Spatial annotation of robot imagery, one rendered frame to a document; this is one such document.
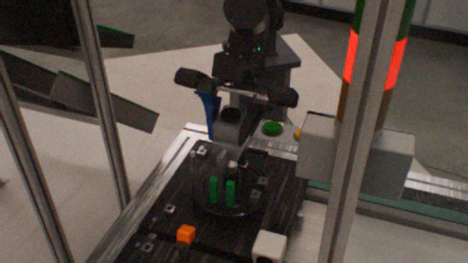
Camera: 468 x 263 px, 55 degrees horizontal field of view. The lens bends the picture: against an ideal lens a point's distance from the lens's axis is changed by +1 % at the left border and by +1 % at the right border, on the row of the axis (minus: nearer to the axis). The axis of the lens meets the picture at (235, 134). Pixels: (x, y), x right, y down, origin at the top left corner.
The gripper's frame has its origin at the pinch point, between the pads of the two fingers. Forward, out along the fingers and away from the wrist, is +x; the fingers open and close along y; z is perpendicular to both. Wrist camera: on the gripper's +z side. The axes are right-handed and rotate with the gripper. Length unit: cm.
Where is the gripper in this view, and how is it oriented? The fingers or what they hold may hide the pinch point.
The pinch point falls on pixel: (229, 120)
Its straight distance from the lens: 68.9
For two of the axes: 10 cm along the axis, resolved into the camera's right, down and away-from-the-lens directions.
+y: 9.4, 2.1, -2.5
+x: -2.0, 9.8, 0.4
